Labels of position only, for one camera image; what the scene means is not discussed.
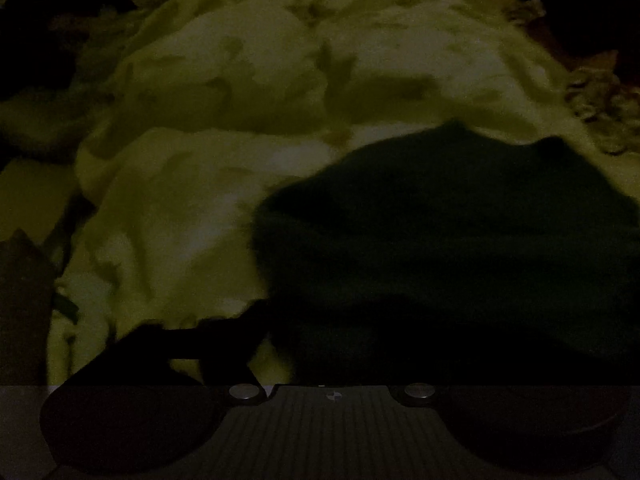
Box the cream leaf-print quilt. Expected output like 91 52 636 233
45 0 616 387

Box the dark grey fabric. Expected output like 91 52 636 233
0 229 58 387

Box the dark green knit garment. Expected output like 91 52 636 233
251 119 640 387

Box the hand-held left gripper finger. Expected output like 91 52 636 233
65 299 274 405

